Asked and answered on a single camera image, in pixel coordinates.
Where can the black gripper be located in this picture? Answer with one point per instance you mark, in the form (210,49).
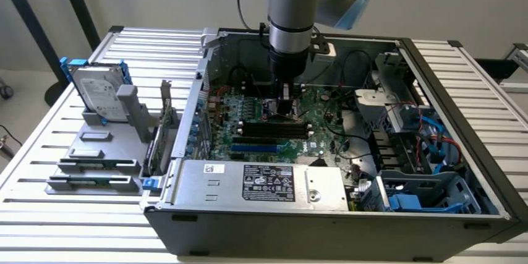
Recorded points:
(289,66)

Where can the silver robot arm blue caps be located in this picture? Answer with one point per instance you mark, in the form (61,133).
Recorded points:
(293,4)

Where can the CPU socket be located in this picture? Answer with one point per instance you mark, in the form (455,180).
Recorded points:
(269,109)

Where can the silver CPU chip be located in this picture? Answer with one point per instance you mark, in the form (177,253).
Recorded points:
(86,152)
(95,136)

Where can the dark socket cover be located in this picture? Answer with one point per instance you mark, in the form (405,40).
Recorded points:
(286,106)

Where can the black RAM slot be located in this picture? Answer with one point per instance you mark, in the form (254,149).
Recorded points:
(274,128)

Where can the grey case latch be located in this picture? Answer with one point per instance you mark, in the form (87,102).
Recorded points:
(210,37)

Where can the black expansion slot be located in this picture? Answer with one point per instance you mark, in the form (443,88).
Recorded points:
(255,140)

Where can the blue expansion slot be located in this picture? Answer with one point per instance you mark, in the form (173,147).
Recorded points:
(255,148)

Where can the green motherboard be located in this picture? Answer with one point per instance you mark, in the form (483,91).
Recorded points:
(265,155)

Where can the grey metal disk bay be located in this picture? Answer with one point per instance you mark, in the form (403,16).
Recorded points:
(397,112)

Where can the green graphics card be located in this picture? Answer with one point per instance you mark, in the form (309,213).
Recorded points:
(163,128)

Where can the silver power supply unit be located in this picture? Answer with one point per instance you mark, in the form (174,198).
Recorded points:
(231,183)

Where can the silver hard disk blue carrier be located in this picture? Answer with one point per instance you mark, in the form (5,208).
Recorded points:
(99,91)

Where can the blue case latch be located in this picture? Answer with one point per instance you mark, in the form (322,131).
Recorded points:
(151,183)

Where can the grey parts rack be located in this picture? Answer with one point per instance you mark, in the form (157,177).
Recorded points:
(103,149)

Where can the black stand pole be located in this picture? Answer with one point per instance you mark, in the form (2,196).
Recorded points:
(81,1)
(33,26)

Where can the black open PC case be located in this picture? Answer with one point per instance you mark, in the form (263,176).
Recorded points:
(330,233)

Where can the white box black mount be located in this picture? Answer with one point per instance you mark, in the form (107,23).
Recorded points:
(323,53)

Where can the silver metal bracket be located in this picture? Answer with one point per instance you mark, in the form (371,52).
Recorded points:
(371,100)

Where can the aluminium profile frame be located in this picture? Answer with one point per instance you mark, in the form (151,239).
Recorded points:
(515,66)

